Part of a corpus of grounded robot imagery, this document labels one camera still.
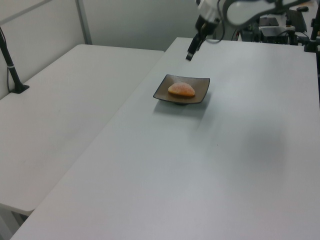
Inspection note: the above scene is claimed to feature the black keyboard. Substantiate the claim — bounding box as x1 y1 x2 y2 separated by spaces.
286 9 308 33

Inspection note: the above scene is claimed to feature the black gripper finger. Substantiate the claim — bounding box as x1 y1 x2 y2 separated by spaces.
185 33 202 62
198 31 209 51

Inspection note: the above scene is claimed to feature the black electronics box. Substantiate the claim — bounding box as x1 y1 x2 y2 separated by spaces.
259 25 289 44

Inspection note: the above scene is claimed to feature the black pole with base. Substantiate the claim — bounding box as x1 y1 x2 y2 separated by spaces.
0 25 31 95

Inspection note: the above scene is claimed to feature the thin gripper cable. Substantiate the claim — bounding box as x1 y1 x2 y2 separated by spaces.
204 0 227 44

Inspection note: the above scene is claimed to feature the grey metal partition post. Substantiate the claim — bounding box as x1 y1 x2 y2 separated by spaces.
74 0 93 46

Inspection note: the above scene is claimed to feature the black camera stand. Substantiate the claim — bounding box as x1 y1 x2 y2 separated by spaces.
303 18 320 54

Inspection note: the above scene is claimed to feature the sugared orange bread bun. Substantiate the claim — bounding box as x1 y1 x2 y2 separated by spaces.
167 81 197 99

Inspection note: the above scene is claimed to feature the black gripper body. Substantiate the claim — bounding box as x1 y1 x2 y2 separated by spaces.
194 13 221 39

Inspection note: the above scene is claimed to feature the square brown ceramic plate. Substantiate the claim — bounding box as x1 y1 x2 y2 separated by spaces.
152 73 211 106

